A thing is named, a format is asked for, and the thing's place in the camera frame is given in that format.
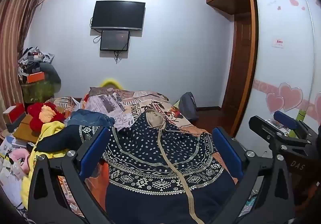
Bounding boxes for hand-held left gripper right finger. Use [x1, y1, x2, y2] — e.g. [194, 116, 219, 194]
[212, 127, 301, 224]

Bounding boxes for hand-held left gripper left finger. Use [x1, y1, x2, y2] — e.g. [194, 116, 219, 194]
[27, 126, 112, 224]

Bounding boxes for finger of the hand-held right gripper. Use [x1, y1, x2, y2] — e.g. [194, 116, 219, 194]
[273, 111, 314, 136]
[249, 115, 311, 148]

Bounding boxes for navy patterned hoodie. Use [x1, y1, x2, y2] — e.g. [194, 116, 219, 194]
[35, 110, 241, 224]

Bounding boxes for blue denim jeans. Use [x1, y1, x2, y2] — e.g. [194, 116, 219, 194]
[66, 109, 116, 129]

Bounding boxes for yellow garment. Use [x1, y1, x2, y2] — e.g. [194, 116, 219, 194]
[21, 121, 68, 209]

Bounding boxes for newspaper printed blanket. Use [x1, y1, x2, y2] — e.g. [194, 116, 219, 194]
[45, 86, 226, 214]

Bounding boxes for grey backpack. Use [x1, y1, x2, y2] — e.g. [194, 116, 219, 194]
[179, 92, 198, 121]

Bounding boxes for brown wooden door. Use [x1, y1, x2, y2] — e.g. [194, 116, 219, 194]
[221, 13, 252, 115]

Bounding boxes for red plush toy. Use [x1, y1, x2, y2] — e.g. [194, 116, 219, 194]
[27, 102, 67, 130]

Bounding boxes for yellow rounded object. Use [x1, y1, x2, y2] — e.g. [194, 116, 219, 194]
[99, 78, 123, 89]

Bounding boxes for pink soft item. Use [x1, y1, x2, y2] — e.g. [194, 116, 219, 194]
[10, 150, 30, 172]

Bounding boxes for cardboard box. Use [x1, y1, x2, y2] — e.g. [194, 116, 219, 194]
[12, 114, 38, 144]

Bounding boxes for green patterned cloth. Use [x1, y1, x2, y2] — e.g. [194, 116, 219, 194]
[21, 80, 57, 106]

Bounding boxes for red and white box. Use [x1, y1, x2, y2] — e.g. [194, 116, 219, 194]
[2, 104, 25, 124]

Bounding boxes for orange box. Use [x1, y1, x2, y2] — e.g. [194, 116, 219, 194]
[26, 72, 46, 83]

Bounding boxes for wooden wardrobe with white doors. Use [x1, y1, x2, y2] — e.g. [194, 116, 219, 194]
[206, 0, 321, 144]

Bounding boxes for small black monitor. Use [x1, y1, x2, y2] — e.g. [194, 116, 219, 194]
[100, 30, 130, 52]

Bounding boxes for striped brown curtain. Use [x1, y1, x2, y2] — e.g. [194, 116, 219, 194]
[0, 0, 48, 134]

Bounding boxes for black wall television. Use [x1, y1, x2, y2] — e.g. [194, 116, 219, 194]
[91, 1, 146, 31]

